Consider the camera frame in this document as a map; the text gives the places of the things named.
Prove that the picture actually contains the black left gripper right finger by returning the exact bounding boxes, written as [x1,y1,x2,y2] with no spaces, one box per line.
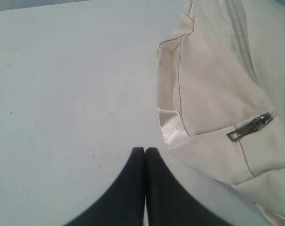
[145,147,220,226]

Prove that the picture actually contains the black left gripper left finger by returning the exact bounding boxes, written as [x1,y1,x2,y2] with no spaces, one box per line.
[67,147,146,226]

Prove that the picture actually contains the beige fabric duffel bag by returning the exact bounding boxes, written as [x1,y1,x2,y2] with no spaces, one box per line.
[157,0,285,226]

